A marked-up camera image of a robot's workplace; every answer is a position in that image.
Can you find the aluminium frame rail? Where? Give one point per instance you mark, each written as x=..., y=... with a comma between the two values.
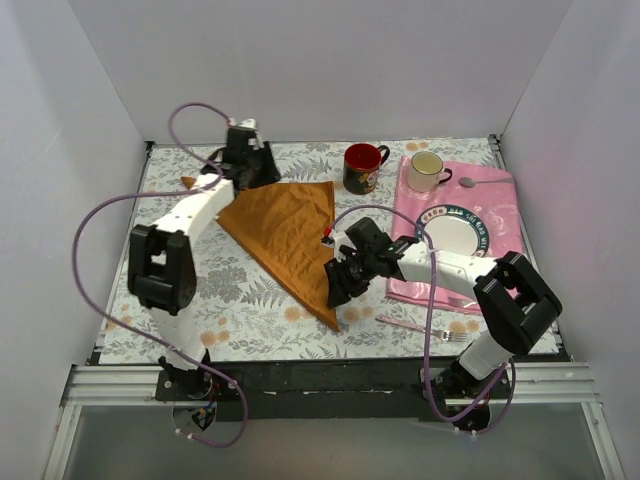
x=109, y=426

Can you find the black red floral mug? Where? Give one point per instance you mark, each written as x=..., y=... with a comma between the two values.
x=361, y=166

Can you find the silver spoon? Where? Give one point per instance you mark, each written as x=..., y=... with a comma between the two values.
x=468, y=182

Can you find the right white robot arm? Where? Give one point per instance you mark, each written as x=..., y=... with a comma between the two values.
x=517, y=304

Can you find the orange brown cloth napkin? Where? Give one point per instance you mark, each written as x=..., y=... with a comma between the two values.
x=263, y=254

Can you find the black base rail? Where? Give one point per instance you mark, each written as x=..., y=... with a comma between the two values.
x=315, y=389

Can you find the pink handled fork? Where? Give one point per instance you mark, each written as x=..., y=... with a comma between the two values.
x=442, y=335

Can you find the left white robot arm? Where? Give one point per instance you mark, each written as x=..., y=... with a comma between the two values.
x=161, y=271

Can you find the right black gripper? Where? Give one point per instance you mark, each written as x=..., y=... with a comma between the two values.
x=347, y=273

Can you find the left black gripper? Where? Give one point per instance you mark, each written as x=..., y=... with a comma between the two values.
x=261, y=167

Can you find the pink floral placemat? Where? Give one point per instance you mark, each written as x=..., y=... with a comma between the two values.
x=495, y=204

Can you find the cream enamel cup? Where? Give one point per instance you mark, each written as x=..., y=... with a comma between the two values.
x=427, y=171

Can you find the white plate blue rim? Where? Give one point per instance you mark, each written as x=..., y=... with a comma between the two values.
x=454, y=228

